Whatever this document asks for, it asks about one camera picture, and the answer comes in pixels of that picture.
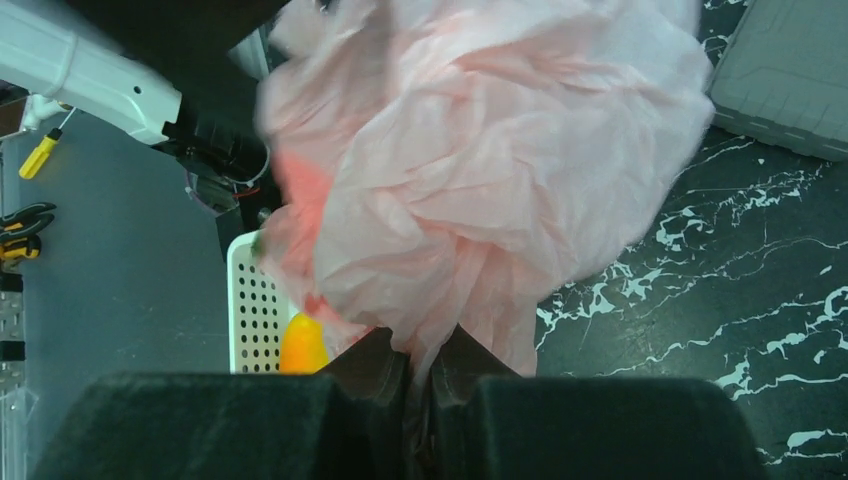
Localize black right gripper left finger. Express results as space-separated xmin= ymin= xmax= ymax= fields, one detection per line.
xmin=33 ymin=329 xmax=408 ymax=479

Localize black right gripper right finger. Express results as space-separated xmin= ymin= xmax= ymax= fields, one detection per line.
xmin=430 ymin=329 xmax=767 ymax=479

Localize pink plastic bag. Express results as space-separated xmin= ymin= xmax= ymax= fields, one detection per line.
xmin=257 ymin=1 xmax=713 ymax=375

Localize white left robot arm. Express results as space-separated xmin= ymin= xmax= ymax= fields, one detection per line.
xmin=1 ymin=1 xmax=182 ymax=146

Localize orange yellow fake mango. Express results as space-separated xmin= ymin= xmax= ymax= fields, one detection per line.
xmin=278 ymin=313 xmax=330 ymax=375

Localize white perforated plastic basket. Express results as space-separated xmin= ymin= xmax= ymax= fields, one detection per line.
xmin=226 ymin=232 xmax=298 ymax=374

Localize black yellow pliers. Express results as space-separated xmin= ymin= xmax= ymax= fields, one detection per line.
xmin=1 ymin=202 xmax=57 ymax=271

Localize grey rectangular pad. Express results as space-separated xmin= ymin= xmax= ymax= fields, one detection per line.
xmin=709 ymin=0 xmax=847 ymax=162

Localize yellow handled screwdriver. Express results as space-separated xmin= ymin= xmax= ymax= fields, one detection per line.
xmin=18 ymin=107 xmax=77 ymax=180

